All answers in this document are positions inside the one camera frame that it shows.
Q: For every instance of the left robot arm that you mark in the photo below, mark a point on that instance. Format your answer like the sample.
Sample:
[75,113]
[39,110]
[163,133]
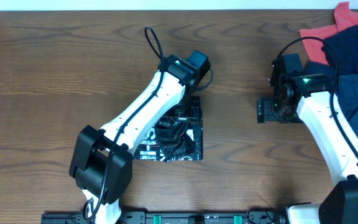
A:
[102,160]

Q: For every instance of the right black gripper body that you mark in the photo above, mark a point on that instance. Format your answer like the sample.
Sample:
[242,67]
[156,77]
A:
[265,108]

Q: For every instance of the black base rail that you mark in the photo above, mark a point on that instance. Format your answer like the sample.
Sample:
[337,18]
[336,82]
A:
[252,216]

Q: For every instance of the red garment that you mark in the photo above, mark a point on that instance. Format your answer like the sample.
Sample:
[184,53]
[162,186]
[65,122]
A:
[344,18]

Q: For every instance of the black orange patterned jersey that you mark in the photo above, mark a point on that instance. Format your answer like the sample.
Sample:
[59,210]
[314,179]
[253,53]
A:
[169,140]

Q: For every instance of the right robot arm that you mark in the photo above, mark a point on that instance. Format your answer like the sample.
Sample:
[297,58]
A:
[310,99]

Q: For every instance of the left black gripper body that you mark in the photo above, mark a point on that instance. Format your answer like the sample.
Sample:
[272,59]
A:
[188,111]

